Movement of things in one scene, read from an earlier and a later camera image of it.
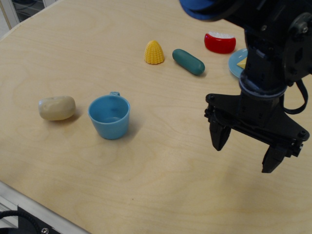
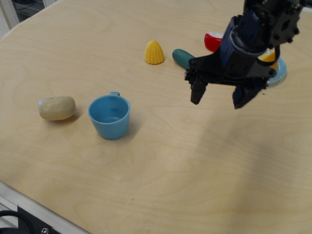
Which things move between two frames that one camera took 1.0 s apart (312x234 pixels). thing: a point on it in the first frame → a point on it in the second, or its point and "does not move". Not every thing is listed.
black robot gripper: (263, 120) → (232, 66)
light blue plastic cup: (109, 114) does not move
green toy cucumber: (191, 63) does not move
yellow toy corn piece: (154, 53) does not move
